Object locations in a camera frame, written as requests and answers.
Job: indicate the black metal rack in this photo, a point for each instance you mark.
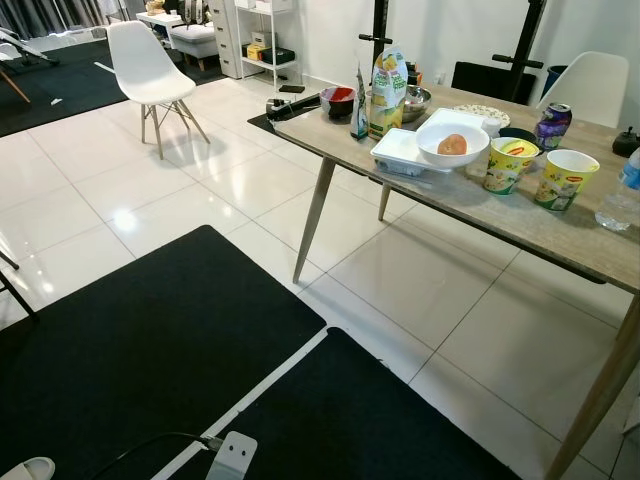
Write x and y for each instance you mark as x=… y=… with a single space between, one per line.
x=380 y=25

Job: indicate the black floor mat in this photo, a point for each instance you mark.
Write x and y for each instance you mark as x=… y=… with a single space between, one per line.
x=130 y=350
x=350 y=420

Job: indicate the white ceramic bowl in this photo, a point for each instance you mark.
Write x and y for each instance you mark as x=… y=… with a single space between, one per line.
x=452 y=160

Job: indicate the white plastic chair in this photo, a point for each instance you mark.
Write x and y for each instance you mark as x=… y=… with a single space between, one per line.
x=140 y=65
x=590 y=90

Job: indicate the patterned round plate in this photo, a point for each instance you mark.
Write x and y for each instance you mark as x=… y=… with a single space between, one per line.
x=480 y=113

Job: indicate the white ottoman bench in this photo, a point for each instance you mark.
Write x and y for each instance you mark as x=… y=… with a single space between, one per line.
x=193 y=35

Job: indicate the orange-red round fruit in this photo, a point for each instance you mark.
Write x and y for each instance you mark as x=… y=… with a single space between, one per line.
x=452 y=145

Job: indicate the purple soda can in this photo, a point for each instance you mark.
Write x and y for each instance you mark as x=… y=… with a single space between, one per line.
x=553 y=128

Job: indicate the white slipper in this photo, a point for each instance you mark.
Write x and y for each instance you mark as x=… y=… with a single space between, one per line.
x=25 y=468

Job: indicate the yellow green juice carton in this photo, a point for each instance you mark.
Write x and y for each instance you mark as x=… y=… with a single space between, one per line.
x=386 y=100

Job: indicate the black tape dispenser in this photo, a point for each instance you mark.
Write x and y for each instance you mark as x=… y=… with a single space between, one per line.
x=290 y=106

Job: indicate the blue label water bottle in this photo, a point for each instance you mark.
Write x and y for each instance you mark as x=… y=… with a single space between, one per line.
x=620 y=205

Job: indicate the white shelf unit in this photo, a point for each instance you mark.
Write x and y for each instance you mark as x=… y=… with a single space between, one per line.
x=224 y=40

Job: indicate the red bowl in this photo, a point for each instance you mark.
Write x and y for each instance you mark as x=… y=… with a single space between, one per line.
x=338 y=103

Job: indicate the yellow instant noodle cup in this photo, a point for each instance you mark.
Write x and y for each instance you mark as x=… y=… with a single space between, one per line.
x=565 y=185
x=508 y=170

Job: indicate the metal bowl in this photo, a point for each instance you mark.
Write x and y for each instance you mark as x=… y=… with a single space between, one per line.
x=418 y=103

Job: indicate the small dark green carton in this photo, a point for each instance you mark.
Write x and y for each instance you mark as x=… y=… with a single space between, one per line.
x=359 y=115

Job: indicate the dark bowl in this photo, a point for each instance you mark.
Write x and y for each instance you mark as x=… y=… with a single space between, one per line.
x=518 y=134

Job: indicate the dark area rug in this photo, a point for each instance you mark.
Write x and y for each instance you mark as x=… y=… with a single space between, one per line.
x=60 y=85

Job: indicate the white square tray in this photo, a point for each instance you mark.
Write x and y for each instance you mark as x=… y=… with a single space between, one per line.
x=395 y=150

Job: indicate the white square plate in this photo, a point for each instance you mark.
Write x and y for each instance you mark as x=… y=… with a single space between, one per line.
x=450 y=115

